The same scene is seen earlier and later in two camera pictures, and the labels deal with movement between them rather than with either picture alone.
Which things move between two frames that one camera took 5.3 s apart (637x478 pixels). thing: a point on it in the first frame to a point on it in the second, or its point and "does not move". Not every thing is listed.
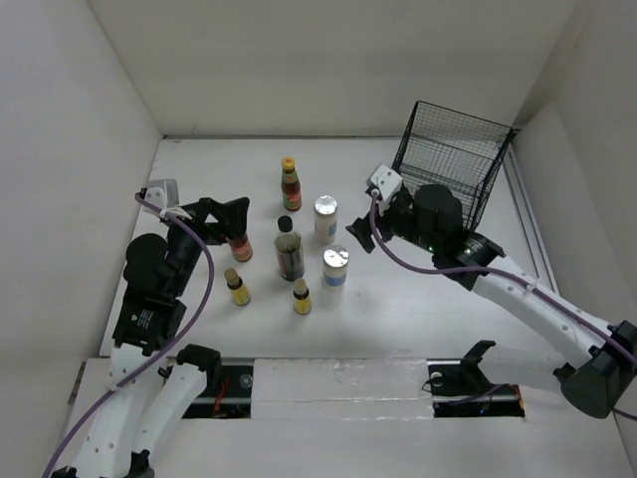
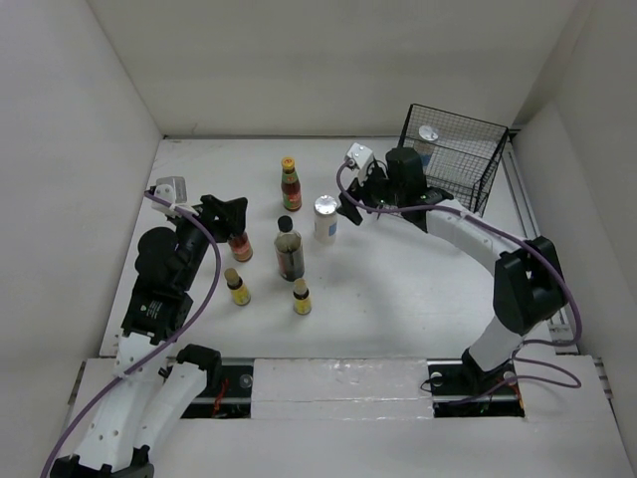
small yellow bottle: x=240 y=294 does not move
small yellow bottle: x=302 y=298 does not move
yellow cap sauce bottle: x=291 y=186 does not move
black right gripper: x=362 y=229 to x=360 y=192
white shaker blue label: x=335 y=261 to x=427 y=132
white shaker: x=325 y=210 does not move
